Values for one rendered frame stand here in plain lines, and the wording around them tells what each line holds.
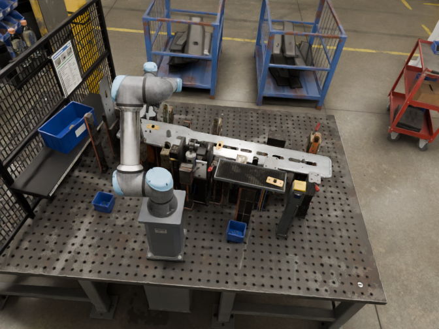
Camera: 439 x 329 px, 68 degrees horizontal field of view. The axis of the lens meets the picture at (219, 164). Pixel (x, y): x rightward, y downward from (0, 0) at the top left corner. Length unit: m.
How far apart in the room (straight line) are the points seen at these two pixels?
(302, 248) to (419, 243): 1.52
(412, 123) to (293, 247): 2.46
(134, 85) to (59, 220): 1.11
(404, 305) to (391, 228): 0.69
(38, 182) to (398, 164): 3.36
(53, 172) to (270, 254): 1.32
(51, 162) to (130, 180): 0.71
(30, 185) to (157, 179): 0.80
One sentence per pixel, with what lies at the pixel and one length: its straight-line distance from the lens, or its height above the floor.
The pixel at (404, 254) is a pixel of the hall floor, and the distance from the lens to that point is 3.26.
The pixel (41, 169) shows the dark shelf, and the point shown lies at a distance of 2.08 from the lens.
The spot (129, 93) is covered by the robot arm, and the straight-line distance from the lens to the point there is 1.45.
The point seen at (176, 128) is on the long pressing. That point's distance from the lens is 2.20.
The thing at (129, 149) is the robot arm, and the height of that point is 1.42.
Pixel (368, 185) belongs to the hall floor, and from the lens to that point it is 3.58.
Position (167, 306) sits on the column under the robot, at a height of 0.08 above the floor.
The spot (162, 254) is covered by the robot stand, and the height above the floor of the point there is 0.74.
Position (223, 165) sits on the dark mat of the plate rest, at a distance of 1.75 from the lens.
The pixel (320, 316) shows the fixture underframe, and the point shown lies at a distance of 2.47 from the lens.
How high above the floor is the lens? 2.46
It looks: 48 degrees down
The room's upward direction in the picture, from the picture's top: 5 degrees clockwise
